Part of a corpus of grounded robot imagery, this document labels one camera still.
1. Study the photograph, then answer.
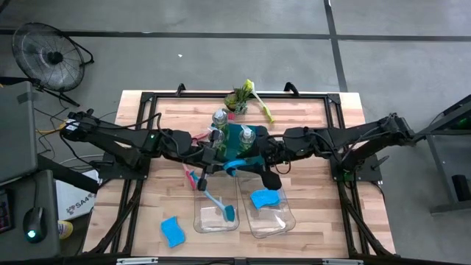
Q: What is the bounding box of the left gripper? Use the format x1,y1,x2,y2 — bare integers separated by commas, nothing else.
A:
196,150,222,191

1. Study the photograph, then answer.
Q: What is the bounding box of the blue dish brush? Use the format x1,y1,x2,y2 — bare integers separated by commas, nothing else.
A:
189,171,236,223

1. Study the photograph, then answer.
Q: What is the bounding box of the clear plastic bin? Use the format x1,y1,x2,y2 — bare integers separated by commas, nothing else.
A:
193,172,241,233
237,174,297,239

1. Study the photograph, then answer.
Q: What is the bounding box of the green soap pump bottle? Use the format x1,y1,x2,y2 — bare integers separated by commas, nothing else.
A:
208,127,226,152
238,124,257,154
211,108,230,130

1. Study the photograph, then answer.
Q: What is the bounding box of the lime green dish brush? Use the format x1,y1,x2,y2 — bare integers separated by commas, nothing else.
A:
243,78,276,124

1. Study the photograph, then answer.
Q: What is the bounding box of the teal plastic bin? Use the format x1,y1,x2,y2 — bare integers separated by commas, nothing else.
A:
205,123,269,172

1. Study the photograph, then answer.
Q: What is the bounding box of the potted succulent plant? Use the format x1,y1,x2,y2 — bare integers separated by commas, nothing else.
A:
223,82,253,116

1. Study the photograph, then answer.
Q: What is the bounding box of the white cardboard box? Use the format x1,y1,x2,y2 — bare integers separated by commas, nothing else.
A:
54,168,100,222

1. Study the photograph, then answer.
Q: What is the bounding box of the yellow white cup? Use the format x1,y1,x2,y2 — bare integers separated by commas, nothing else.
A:
57,219,74,240

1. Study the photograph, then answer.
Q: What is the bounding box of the grey desk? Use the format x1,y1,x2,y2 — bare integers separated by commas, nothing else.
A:
0,169,62,261

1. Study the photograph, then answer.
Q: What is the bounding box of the yellow power plug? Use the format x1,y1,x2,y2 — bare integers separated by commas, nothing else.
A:
35,123,69,135

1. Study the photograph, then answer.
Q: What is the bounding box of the black computer mouse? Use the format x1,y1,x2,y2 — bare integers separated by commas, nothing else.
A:
22,205,48,244

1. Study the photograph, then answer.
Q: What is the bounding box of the black box on stand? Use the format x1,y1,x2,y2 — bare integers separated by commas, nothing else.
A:
451,173,471,202

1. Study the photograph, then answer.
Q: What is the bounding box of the black floor fan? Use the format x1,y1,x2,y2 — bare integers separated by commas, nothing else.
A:
10,21,95,93

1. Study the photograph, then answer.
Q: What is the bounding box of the black keyboard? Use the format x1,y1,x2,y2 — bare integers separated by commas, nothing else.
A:
0,189,14,235

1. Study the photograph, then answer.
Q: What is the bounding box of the black metal table frame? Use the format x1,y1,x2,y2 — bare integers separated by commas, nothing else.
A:
82,81,397,258

